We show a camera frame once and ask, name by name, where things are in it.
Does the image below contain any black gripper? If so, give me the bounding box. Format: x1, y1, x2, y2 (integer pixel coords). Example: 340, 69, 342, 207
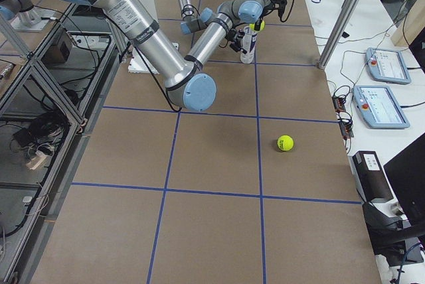
252, 15, 264, 32
226, 29, 245, 52

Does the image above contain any yellow tennis ball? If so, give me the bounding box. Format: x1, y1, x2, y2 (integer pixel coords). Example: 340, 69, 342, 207
277, 135, 294, 151
249, 21, 265, 32

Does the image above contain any clear tennis ball can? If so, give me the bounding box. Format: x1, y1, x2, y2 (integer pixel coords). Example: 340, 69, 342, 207
240, 24, 258, 64

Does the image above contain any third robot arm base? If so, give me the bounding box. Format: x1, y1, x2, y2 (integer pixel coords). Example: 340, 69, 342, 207
1, 0, 48, 32

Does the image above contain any small orange circuit board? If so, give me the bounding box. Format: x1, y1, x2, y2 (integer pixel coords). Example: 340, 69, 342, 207
332, 96, 346, 112

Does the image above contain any far teach pendant tablet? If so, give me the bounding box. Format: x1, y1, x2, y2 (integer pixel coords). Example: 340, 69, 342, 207
365, 47, 411, 85

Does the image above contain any teach pendant tablet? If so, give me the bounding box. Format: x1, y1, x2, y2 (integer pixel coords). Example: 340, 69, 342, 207
365, 47, 411, 85
353, 86, 410, 129

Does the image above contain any near teach pendant tablet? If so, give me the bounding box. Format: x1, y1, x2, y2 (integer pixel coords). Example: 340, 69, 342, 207
353, 86, 410, 129

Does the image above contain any black box with label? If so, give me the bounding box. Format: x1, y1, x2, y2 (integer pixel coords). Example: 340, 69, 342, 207
352, 151, 394, 203

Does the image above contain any black computer monitor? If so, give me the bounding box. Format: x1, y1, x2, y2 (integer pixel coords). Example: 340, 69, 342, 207
384, 134, 424, 223

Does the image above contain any aluminium frame post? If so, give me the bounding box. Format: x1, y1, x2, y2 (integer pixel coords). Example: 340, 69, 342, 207
317, 0, 379, 71

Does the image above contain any aluminium side frame rack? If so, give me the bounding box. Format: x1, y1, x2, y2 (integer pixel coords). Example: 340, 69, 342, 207
1, 4, 129, 283

